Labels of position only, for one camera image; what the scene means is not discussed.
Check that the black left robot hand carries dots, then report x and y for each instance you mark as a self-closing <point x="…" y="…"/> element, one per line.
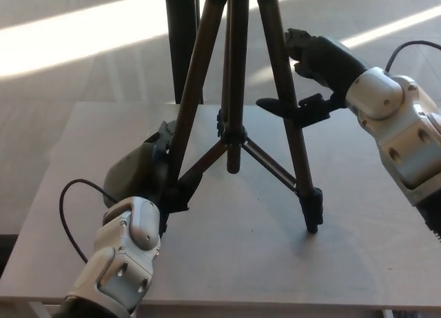
<point x="134" y="177"/>

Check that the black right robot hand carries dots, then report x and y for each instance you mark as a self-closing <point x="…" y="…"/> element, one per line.
<point x="330" y="63"/>

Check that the bronze tripod with black joints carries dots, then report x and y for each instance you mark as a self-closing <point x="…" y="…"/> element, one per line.
<point x="238" y="91"/>

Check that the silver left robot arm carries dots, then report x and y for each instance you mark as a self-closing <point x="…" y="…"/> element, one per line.
<point x="120" y="256"/>

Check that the black vertical post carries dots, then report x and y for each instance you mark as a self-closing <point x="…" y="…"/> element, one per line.
<point x="179" y="39"/>

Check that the white table frame leg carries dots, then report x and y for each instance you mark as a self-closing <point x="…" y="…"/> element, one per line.
<point x="39" y="311"/>
<point x="386" y="314"/>

